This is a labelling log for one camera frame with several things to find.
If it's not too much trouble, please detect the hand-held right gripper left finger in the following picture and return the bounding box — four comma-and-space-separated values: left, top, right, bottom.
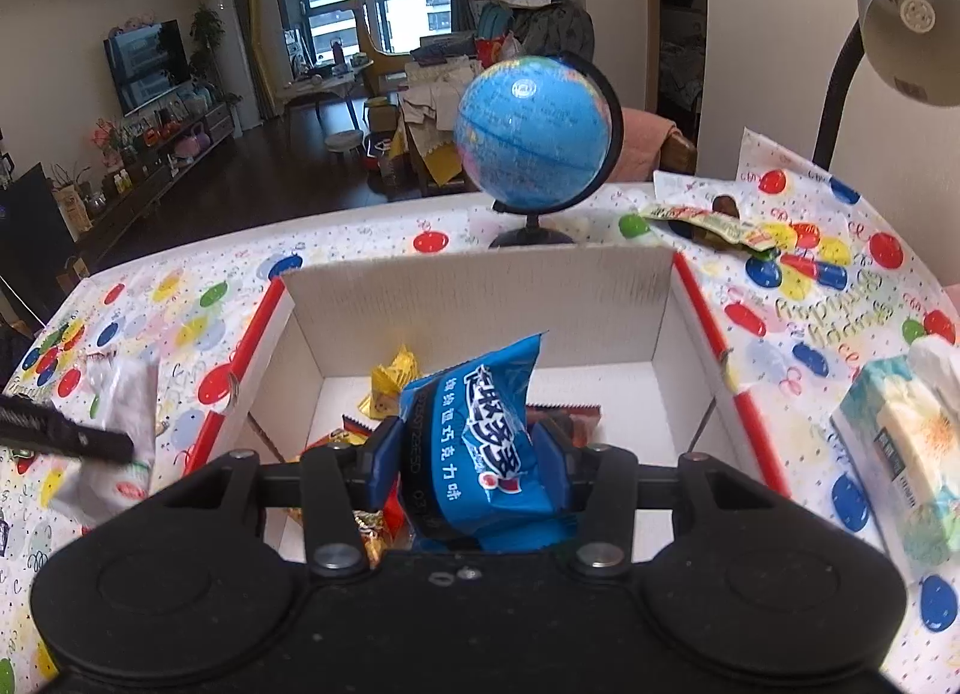
161, 418, 406, 579

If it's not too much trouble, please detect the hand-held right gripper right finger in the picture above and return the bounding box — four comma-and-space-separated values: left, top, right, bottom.
531, 418, 743, 579

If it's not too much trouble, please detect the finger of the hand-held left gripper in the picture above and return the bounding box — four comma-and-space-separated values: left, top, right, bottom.
0, 394, 137, 464

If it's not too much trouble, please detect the brown shiny snack packet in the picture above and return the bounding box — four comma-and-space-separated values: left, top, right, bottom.
525, 403, 605, 455

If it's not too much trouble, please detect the white silver snack packet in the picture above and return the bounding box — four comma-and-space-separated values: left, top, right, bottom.
52, 352, 162, 526

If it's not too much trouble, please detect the red orange chip packet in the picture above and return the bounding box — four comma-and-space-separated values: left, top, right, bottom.
289, 415, 410, 567

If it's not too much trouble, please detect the blue cookie packet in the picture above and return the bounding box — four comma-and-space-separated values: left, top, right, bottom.
397, 334, 578, 552

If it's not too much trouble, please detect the yellow snack packet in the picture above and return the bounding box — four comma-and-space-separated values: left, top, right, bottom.
358, 345, 421, 421

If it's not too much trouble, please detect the white cardboard box red trim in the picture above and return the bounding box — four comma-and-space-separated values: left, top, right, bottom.
180, 244, 792, 567

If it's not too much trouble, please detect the long television cabinet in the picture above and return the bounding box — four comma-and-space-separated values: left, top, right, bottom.
52, 101, 233, 267

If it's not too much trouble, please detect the green flat snack packet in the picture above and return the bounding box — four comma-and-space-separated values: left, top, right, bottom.
637, 202, 777, 256

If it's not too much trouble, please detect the blue desk globe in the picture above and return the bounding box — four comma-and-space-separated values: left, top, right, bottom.
454, 52, 623, 249

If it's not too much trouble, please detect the pink cloth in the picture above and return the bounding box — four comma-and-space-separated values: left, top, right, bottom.
611, 107, 680, 181

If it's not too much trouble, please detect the wooden chair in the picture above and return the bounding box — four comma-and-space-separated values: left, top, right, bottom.
656, 124, 698, 177

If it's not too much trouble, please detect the floral tissue pack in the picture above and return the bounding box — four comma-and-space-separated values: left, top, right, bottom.
829, 334, 960, 567

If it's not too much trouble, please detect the flat screen television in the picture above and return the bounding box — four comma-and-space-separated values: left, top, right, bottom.
103, 19, 192, 117

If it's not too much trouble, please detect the round coffee table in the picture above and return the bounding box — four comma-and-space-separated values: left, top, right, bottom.
274, 71, 359, 126

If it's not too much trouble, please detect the white tower air conditioner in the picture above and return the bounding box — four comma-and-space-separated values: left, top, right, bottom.
210, 0, 263, 132

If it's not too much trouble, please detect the tall potted plant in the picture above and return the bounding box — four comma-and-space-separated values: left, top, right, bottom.
187, 4, 226, 102

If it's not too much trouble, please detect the grey gooseneck desk lamp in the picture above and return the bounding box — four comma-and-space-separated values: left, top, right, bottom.
814, 0, 960, 170

